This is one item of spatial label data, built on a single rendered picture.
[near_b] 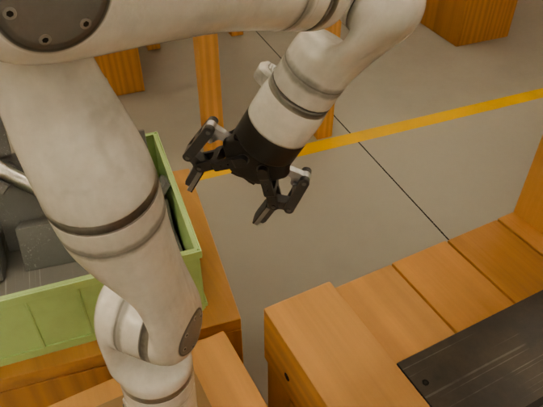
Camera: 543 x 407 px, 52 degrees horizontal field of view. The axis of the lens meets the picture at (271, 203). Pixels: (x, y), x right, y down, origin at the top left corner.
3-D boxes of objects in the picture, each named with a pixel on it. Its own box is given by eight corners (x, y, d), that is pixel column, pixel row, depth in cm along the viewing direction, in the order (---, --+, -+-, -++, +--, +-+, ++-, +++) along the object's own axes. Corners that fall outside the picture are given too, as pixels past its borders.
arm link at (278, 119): (321, 106, 67) (350, 68, 63) (310, 163, 59) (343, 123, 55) (254, 69, 65) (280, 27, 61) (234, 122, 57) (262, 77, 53)
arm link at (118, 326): (75, 307, 57) (103, 392, 69) (156, 337, 55) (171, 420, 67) (124, 246, 64) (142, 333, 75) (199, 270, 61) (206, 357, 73)
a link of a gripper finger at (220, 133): (246, 133, 64) (237, 146, 66) (209, 113, 63) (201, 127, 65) (241, 145, 62) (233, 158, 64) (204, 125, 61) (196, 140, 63)
